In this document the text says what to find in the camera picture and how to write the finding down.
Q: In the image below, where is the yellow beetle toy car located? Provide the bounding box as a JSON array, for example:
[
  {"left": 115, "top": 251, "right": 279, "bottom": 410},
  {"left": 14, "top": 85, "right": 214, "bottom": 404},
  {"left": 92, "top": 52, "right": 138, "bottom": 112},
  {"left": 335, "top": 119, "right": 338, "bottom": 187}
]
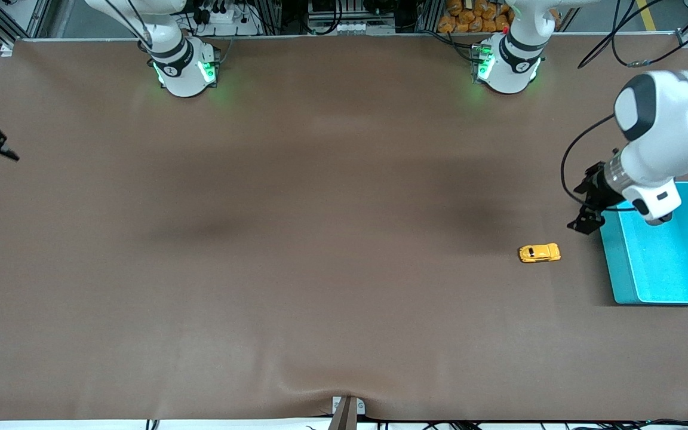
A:
[{"left": 518, "top": 242, "right": 561, "bottom": 264}]

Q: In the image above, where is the teal plastic bin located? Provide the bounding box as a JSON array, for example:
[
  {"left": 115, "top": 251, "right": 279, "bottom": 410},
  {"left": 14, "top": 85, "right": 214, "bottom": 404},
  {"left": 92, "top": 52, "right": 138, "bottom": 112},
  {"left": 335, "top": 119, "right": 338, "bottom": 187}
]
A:
[{"left": 598, "top": 181, "right": 688, "bottom": 306}]

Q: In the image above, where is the orange packets pile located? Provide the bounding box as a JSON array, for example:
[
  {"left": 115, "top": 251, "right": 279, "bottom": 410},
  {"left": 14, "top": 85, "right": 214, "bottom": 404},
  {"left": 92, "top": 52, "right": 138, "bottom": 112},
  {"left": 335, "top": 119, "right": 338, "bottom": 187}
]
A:
[{"left": 438, "top": 0, "right": 513, "bottom": 33}]

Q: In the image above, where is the brown table mat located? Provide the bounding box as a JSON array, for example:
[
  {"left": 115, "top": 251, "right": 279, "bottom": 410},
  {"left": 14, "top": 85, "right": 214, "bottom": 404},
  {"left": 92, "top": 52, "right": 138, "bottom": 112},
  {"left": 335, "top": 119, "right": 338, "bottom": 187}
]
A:
[{"left": 0, "top": 33, "right": 688, "bottom": 422}]

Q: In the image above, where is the white power strip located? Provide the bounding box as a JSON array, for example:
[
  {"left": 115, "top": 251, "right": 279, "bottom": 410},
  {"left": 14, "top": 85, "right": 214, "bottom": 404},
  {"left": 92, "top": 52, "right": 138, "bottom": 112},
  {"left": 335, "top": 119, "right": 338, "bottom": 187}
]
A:
[{"left": 195, "top": 6, "right": 261, "bottom": 36}]

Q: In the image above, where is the white terminal block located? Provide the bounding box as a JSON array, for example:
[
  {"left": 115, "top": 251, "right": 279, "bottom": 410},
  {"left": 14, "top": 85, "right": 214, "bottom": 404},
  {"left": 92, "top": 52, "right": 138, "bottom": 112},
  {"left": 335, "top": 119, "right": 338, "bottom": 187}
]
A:
[{"left": 308, "top": 17, "right": 397, "bottom": 35}]

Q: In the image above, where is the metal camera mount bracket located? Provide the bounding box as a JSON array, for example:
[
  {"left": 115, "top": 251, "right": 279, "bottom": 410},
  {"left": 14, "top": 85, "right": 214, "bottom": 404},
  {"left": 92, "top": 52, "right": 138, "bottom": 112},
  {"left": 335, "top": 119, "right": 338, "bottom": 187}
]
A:
[{"left": 331, "top": 395, "right": 367, "bottom": 430}]

